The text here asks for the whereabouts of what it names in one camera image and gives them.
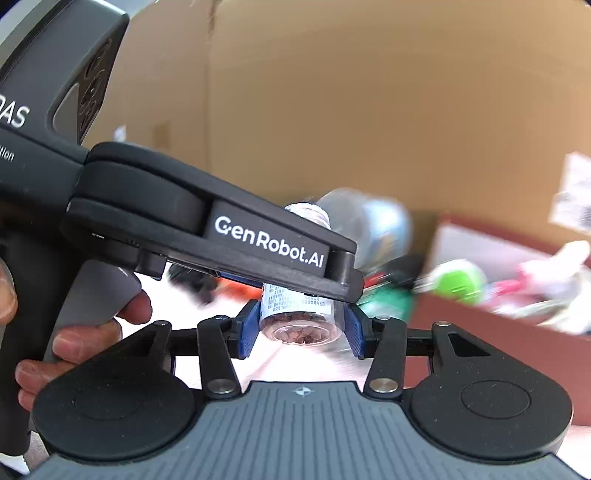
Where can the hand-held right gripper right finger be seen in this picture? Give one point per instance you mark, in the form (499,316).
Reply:
(354,333)

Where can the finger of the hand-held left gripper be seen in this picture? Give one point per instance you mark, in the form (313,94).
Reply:
(344,282)

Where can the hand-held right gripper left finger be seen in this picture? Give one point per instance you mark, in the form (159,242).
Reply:
(248,330)

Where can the clear pill bottle brown pills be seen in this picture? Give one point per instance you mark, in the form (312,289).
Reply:
(300,318)

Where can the red-brown box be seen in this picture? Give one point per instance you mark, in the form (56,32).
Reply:
(461,341)

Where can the person's left hand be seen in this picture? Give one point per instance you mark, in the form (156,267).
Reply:
(87,339)

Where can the green packet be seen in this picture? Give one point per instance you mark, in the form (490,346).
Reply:
(388,302)

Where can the black object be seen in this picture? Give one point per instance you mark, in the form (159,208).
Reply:
(194,284)
(397,270)

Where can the clear plastic bottle blue label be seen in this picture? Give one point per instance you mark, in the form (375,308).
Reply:
(374,226)

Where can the green ball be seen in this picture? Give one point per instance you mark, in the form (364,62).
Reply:
(456,281)

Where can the pink toy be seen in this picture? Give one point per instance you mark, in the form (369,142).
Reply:
(517,282)

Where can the large brown cardboard box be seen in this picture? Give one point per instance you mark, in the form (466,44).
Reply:
(351,92)

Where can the white paper label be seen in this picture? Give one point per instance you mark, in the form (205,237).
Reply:
(572,191)

